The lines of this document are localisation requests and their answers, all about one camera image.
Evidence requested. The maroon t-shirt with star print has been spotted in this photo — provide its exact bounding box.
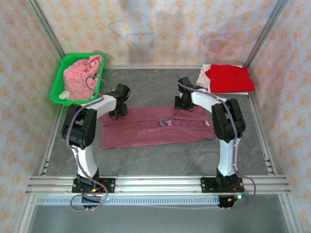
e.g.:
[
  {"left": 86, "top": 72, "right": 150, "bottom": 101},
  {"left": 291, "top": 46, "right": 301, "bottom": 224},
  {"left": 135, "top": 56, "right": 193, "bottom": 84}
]
[{"left": 101, "top": 105, "right": 217, "bottom": 150}]

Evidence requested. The white folded t-shirt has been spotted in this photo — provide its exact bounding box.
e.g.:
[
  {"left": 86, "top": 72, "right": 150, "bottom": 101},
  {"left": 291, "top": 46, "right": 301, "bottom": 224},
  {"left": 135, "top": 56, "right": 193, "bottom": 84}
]
[{"left": 196, "top": 63, "right": 250, "bottom": 96}]

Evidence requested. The green plastic basket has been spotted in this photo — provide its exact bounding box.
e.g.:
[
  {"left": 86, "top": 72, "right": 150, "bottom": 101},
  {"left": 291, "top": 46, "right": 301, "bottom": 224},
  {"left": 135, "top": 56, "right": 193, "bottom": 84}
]
[{"left": 50, "top": 52, "right": 105, "bottom": 108}]

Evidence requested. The red folded t-shirt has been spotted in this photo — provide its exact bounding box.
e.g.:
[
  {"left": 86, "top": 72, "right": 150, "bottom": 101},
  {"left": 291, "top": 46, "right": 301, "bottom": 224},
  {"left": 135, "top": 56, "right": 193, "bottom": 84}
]
[{"left": 205, "top": 64, "right": 256, "bottom": 94}]

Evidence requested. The pink crumpled t-shirt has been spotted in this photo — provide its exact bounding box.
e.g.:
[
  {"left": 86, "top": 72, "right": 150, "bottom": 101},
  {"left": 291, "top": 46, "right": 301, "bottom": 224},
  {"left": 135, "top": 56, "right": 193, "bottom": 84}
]
[{"left": 63, "top": 55, "right": 103, "bottom": 100}]

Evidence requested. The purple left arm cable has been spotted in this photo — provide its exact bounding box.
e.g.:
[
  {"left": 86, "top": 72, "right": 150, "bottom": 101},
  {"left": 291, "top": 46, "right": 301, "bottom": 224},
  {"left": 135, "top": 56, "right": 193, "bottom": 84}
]
[{"left": 67, "top": 75, "right": 115, "bottom": 213}]

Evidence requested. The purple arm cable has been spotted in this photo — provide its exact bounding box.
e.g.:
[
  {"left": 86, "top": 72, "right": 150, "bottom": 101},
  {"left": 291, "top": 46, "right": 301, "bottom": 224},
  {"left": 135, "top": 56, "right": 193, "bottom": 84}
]
[
  {"left": 67, "top": 75, "right": 115, "bottom": 213},
  {"left": 176, "top": 75, "right": 257, "bottom": 210}
]

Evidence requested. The aluminium frame bar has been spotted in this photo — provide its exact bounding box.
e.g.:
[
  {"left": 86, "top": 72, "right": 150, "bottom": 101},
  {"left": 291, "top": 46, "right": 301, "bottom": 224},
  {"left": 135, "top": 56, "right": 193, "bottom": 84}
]
[
  {"left": 38, "top": 106, "right": 65, "bottom": 176},
  {"left": 106, "top": 65, "right": 205, "bottom": 70},
  {"left": 247, "top": 94, "right": 277, "bottom": 176}
]

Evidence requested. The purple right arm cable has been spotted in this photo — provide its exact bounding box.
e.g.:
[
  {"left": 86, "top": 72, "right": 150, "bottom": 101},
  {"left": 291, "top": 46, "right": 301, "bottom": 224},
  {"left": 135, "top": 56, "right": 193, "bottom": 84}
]
[{"left": 176, "top": 75, "right": 257, "bottom": 210}]

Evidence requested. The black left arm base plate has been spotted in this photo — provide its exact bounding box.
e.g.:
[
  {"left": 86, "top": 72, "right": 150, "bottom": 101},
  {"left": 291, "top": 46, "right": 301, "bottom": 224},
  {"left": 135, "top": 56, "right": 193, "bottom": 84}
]
[{"left": 71, "top": 178, "right": 116, "bottom": 194}]

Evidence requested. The aluminium frame post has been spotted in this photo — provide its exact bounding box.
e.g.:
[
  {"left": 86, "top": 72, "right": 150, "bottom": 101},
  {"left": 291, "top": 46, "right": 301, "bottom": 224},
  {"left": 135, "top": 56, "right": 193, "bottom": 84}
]
[
  {"left": 25, "top": 0, "right": 66, "bottom": 58},
  {"left": 14, "top": 194, "right": 37, "bottom": 233},
  {"left": 243, "top": 0, "right": 289, "bottom": 67},
  {"left": 278, "top": 194, "right": 302, "bottom": 233}
]

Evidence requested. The aluminium mounting rail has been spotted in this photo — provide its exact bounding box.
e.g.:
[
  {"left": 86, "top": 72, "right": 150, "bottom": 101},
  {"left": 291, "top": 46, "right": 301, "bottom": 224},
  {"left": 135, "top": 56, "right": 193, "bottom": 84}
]
[{"left": 25, "top": 175, "right": 292, "bottom": 195}]

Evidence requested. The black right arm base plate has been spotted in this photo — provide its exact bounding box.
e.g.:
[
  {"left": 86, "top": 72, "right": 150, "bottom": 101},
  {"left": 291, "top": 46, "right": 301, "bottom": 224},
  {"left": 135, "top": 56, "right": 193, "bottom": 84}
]
[{"left": 201, "top": 177, "right": 244, "bottom": 194}]

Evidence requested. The slotted grey cable duct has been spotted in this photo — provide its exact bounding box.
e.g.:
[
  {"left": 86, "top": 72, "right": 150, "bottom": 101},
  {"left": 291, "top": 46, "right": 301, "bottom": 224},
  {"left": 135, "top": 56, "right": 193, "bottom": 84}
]
[{"left": 35, "top": 195, "right": 221, "bottom": 206}]

